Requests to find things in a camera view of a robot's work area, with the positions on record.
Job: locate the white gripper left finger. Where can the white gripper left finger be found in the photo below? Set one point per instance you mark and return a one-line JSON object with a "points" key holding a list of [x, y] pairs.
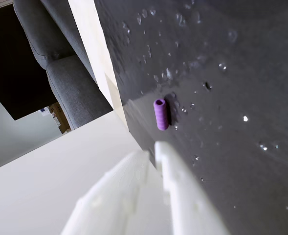
{"points": [[124, 195]]}

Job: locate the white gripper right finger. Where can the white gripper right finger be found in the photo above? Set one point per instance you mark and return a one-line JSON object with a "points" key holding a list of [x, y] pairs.
{"points": [[183, 191]]}

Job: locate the purple ribbed pen grip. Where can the purple ribbed pen grip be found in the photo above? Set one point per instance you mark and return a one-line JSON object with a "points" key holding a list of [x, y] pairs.
{"points": [[161, 115]]}

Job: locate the black glossy mat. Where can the black glossy mat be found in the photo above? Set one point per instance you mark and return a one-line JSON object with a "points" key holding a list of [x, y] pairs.
{"points": [[219, 98]]}

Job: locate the brown cardboard box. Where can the brown cardboard box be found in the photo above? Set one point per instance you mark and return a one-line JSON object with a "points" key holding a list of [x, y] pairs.
{"points": [[60, 117]]}

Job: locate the grey fabric sofa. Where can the grey fabric sofa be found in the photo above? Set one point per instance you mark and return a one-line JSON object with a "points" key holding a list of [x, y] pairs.
{"points": [[68, 80]]}

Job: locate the beige wooden board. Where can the beige wooden board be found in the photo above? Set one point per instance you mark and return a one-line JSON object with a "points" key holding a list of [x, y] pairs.
{"points": [[95, 49]]}

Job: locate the black flat panel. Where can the black flat panel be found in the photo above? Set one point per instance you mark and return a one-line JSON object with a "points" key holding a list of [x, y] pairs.
{"points": [[11, 73]]}

